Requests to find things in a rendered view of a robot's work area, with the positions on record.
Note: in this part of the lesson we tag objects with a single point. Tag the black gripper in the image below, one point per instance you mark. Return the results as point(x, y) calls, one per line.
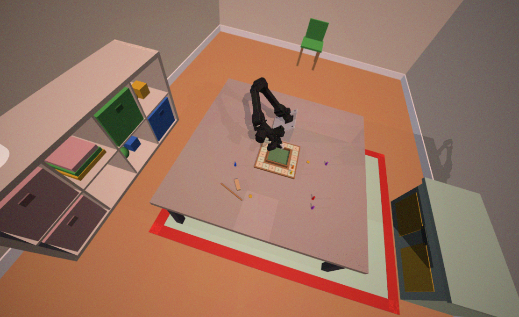
point(274, 142)

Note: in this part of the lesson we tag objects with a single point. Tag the tan wooden block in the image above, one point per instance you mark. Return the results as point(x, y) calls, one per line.
point(237, 185)

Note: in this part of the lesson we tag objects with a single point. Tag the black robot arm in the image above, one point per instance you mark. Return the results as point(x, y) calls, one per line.
point(258, 118)

